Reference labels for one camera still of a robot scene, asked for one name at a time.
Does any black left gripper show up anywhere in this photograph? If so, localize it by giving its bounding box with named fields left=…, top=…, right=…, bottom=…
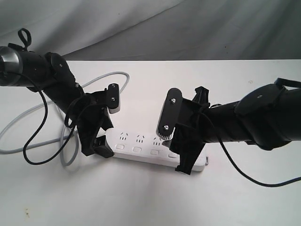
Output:
left=77, top=90, right=114, bottom=158

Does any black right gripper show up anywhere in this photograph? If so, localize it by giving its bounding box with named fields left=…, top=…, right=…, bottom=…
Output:
left=162, top=86, right=210, bottom=175

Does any white five-socket power strip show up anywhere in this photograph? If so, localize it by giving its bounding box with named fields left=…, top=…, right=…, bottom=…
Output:
left=104, top=129, right=211, bottom=173

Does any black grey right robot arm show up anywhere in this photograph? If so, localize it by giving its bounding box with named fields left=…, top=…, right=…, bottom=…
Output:
left=156, top=78, right=301, bottom=174

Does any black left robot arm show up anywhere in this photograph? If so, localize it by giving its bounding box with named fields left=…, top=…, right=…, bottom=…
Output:
left=0, top=28, right=120, bottom=158

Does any grey backdrop cloth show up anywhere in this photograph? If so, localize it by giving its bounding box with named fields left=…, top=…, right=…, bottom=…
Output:
left=0, top=0, right=301, bottom=61

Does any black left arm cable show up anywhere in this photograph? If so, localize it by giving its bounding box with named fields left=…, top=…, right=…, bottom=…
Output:
left=23, top=70, right=104, bottom=165

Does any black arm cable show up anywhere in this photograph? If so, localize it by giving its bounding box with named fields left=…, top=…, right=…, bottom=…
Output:
left=23, top=70, right=104, bottom=165
left=188, top=103, right=301, bottom=188

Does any grey power cord with plug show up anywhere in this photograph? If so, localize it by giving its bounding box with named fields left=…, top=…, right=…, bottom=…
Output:
left=0, top=72, right=131, bottom=167

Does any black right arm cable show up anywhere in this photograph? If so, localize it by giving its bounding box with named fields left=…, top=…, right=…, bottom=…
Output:
left=188, top=103, right=301, bottom=188

